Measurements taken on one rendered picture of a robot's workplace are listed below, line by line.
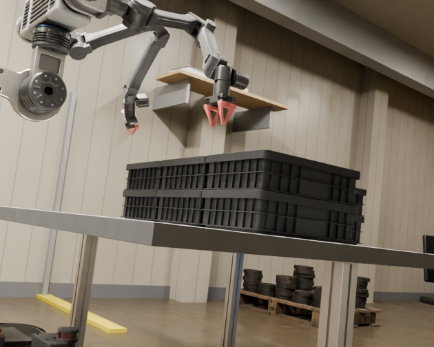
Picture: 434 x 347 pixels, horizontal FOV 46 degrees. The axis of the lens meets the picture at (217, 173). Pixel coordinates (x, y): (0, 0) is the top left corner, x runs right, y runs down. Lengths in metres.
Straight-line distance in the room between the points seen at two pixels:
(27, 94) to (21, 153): 2.53
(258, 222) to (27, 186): 3.29
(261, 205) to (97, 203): 3.43
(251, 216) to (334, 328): 0.36
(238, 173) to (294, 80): 4.96
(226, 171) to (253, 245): 0.56
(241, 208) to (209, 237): 0.53
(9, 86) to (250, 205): 1.05
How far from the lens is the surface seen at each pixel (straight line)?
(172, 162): 1.79
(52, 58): 2.04
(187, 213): 1.67
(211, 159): 1.58
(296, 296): 4.74
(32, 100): 1.96
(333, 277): 1.31
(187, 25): 2.17
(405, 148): 8.23
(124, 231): 0.93
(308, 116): 6.51
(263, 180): 1.39
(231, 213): 1.48
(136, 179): 2.06
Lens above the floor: 0.69
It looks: 7 degrees up
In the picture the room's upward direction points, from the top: 6 degrees clockwise
